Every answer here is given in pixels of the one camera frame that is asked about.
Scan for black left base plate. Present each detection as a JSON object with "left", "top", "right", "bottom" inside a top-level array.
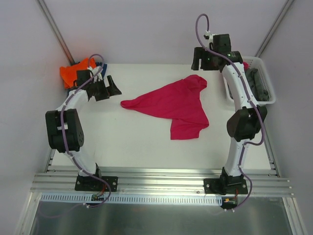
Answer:
[{"left": 74, "top": 176, "right": 118, "bottom": 192}]

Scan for magenta t shirt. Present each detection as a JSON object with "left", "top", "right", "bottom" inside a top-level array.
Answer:
[
  {"left": 120, "top": 74, "right": 209, "bottom": 140},
  {"left": 243, "top": 61, "right": 249, "bottom": 71}
]

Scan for left corner metal post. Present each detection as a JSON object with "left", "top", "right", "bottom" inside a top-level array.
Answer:
[{"left": 36, "top": 0, "right": 75, "bottom": 65}]

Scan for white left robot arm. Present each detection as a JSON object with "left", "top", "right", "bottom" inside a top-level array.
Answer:
[{"left": 45, "top": 70, "right": 122, "bottom": 190}]

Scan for aluminium mounting rail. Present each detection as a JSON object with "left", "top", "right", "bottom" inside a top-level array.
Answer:
[{"left": 30, "top": 166, "right": 295, "bottom": 197}]

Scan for magenta t shirt in basket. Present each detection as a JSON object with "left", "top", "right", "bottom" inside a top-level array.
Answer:
[{"left": 243, "top": 61, "right": 249, "bottom": 71}]

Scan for right corner metal post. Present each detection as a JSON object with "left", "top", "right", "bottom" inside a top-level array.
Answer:
[{"left": 254, "top": 0, "right": 296, "bottom": 57}]

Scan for folded blue t shirt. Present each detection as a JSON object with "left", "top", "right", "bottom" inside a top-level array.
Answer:
[{"left": 94, "top": 62, "right": 107, "bottom": 78}]

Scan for grey t shirts in basket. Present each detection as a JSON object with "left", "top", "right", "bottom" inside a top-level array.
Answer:
[{"left": 245, "top": 68, "right": 269, "bottom": 101}]

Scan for white slotted cable duct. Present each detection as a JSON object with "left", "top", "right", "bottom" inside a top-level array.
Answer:
[{"left": 41, "top": 193, "right": 222, "bottom": 206}]

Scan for corner metal post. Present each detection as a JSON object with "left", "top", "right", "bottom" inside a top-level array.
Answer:
[
  {"left": 36, "top": 0, "right": 75, "bottom": 65},
  {"left": 254, "top": 0, "right": 296, "bottom": 57}
]

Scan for white plastic laundry basket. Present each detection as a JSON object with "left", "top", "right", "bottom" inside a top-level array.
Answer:
[{"left": 222, "top": 56, "right": 276, "bottom": 109}]

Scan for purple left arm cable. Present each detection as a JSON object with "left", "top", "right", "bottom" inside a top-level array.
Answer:
[{"left": 36, "top": 53, "right": 112, "bottom": 218}]

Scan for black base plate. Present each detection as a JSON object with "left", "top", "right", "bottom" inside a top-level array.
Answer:
[
  {"left": 74, "top": 176, "right": 118, "bottom": 192},
  {"left": 203, "top": 178, "right": 248, "bottom": 195}
]

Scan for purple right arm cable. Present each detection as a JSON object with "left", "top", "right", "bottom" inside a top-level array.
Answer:
[{"left": 195, "top": 14, "right": 266, "bottom": 213}]

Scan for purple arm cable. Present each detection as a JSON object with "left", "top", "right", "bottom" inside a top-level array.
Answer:
[
  {"left": 36, "top": 53, "right": 112, "bottom": 218},
  {"left": 195, "top": 14, "right": 266, "bottom": 213}
]

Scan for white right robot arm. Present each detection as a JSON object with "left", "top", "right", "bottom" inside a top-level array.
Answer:
[{"left": 191, "top": 31, "right": 267, "bottom": 193}]

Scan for folded orange t shirt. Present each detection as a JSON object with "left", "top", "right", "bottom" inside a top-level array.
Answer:
[{"left": 60, "top": 58, "right": 96, "bottom": 89}]

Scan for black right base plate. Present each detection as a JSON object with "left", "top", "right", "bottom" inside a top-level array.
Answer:
[{"left": 203, "top": 178, "right": 248, "bottom": 195}]

